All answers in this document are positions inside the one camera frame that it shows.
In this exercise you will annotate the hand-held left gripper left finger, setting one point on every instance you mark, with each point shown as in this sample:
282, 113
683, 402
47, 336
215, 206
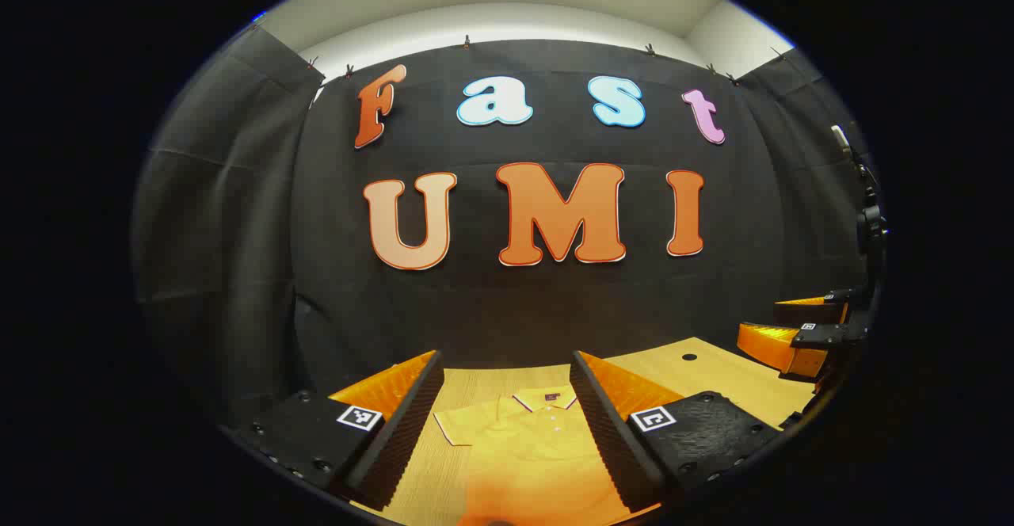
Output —
400, 439

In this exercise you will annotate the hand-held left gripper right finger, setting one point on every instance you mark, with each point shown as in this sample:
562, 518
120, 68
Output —
606, 439

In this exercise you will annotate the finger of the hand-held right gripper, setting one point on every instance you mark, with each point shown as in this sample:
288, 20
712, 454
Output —
772, 345
804, 310

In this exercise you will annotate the orange T-shirt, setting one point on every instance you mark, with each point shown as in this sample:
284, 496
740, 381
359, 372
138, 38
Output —
523, 463

